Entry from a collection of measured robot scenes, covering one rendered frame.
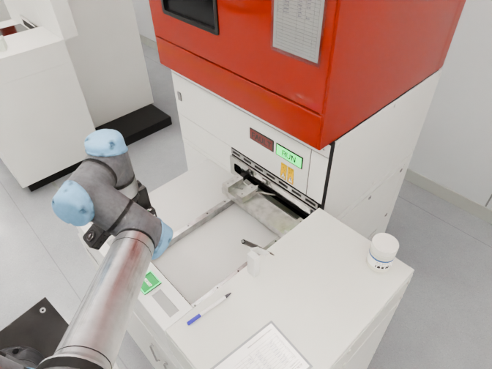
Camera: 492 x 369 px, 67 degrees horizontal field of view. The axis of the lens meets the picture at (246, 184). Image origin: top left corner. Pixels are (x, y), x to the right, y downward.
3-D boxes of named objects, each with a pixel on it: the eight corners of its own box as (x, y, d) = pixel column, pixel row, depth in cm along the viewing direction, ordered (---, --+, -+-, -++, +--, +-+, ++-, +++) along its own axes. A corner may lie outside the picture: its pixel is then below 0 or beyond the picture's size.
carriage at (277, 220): (236, 183, 152) (236, 178, 150) (306, 233, 132) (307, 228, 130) (221, 192, 148) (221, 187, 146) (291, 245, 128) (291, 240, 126)
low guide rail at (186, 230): (245, 191, 153) (245, 185, 151) (249, 193, 152) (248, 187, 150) (139, 261, 129) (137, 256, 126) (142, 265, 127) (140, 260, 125)
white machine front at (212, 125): (187, 138, 181) (173, 58, 154) (320, 230, 137) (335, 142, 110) (181, 140, 180) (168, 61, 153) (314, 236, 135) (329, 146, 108)
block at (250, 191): (251, 188, 145) (251, 183, 143) (258, 192, 144) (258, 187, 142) (236, 198, 141) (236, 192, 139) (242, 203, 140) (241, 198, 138)
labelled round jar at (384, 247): (374, 249, 112) (381, 228, 106) (395, 263, 109) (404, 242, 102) (360, 262, 109) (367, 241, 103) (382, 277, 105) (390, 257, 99)
